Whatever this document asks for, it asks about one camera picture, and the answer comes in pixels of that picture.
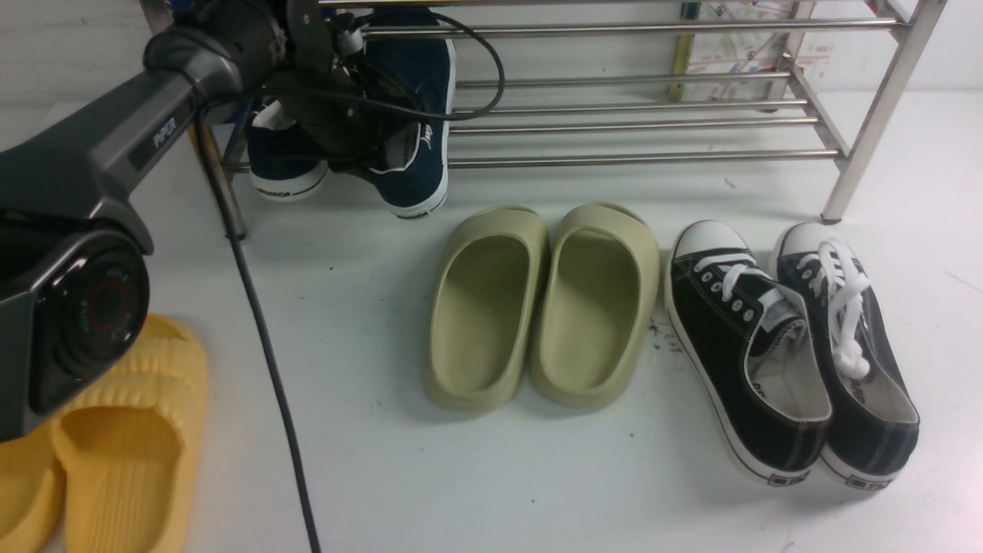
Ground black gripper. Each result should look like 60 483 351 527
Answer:
266 1 418 167

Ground navy canvas slip-on shoe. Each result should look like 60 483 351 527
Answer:
346 38 457 220
243 98 329 202

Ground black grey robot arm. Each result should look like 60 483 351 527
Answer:
1 1 427 442

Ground stainless steel shoe rack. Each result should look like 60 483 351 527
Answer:
137 0 948 240

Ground left olive green foam slipper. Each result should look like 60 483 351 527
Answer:
424 206 550 413

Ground olive green foam slipper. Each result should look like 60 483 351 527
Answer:
531 202 661 412
424 206 550 413

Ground right olive green foam slipper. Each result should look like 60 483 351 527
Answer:
531 202 661 412

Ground white printed cardboard box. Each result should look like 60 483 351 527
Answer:
668 1 833 102

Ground right yellow ridged slipper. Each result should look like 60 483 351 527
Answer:
51 314 210 552

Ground yellow ridged slipper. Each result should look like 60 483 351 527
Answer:
51 314 210 552
1 422 65 552

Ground left black canvas lace-up sneaker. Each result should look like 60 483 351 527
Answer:
664 220 832 487

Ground black canvas lace-up sneaker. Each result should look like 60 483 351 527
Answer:
664 220 832 487
771 223 921 492

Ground left yellow ridged slipper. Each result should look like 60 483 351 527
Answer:
1 422 65 552

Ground right black canvas lace-up sneaker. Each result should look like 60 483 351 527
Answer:
771 223 921 492

